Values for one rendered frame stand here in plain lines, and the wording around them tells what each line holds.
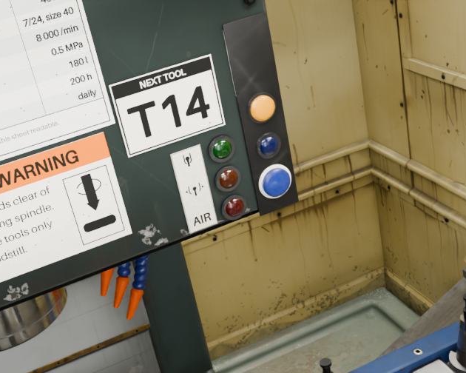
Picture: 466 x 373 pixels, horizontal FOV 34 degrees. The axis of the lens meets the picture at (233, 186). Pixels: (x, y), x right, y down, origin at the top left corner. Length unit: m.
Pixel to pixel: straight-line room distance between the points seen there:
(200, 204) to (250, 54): 0.15
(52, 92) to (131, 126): 0.08
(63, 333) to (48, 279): 0.79
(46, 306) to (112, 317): 0.63
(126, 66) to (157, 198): 0.13
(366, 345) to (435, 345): 1.05
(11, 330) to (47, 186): 0.25
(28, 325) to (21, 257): 0.20
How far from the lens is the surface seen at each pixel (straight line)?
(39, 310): 0.90
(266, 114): 0.73
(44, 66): 0.66
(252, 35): 0.71
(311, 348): 2.19
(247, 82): 0.72
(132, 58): 0.68
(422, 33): 1.75
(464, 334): 1.09
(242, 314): 2.14
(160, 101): 0.69
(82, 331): 1.52
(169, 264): 1.55
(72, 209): 0.70
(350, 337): 2.22
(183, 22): 0.69
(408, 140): 1.94
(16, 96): 0.66
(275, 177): 0.75
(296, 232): 2.10
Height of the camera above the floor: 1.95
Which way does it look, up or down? 26 degrees down
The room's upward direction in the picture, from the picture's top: 12 degrees counter-clockwise
